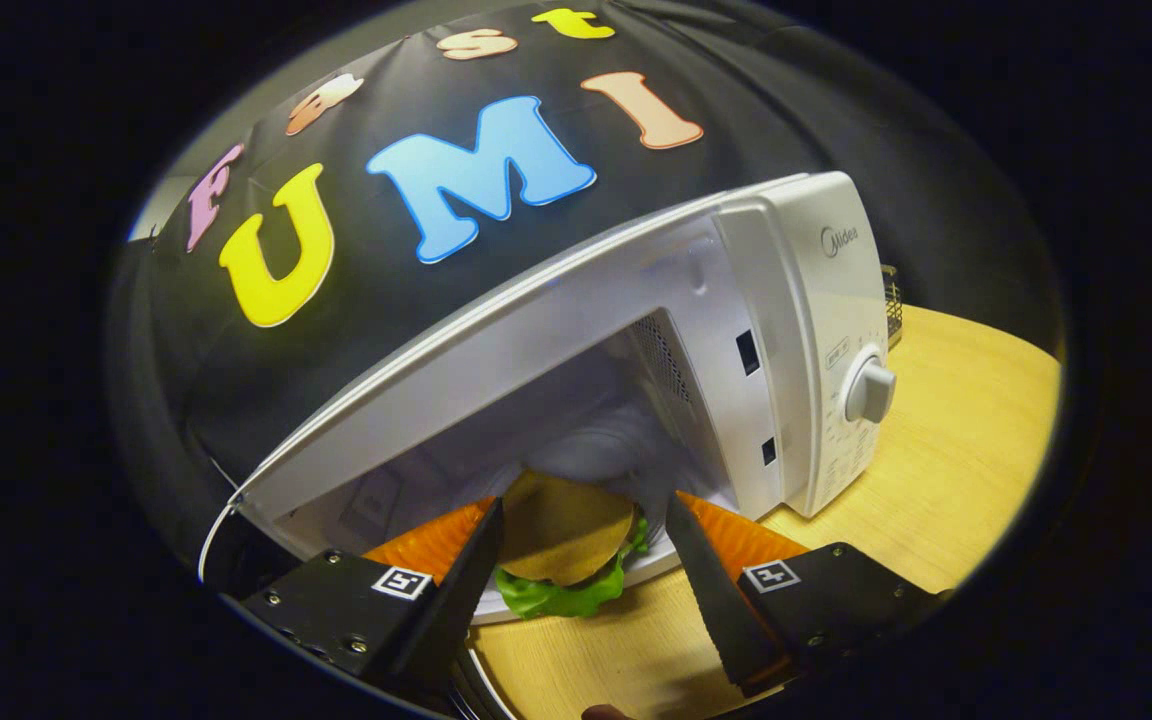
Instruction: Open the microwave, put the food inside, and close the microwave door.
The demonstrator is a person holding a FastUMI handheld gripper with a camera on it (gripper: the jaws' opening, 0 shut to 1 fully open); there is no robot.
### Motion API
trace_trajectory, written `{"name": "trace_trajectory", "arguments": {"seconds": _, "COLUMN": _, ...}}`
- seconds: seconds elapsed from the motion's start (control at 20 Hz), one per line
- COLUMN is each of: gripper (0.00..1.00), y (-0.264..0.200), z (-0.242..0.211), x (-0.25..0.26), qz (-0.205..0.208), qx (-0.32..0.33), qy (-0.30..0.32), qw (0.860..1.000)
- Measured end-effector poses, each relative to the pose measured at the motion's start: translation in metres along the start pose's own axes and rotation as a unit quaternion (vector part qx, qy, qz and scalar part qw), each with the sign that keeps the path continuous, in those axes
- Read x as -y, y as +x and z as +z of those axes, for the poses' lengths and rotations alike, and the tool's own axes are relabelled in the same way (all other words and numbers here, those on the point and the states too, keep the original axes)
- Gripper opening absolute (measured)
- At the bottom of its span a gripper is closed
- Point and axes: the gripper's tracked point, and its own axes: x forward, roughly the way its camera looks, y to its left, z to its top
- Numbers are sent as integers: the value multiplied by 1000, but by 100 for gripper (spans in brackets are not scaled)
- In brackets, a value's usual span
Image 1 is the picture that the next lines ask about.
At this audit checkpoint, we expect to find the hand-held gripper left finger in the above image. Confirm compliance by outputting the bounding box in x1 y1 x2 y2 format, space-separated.
241 498 505 691

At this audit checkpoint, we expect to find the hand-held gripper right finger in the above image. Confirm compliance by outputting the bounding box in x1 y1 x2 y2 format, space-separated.
664 492 947 699

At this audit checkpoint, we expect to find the sandwich with green lettuce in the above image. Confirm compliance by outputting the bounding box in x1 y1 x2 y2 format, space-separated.
493 470 652 621

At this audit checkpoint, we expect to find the white plate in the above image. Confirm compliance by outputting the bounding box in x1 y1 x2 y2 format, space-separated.
471 545 682 626

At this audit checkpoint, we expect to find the white microwave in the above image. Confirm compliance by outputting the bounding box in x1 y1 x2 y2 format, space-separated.
198 170 899 601

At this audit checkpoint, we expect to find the wire mesh holder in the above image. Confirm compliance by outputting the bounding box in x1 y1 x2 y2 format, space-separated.
881 265 904 346

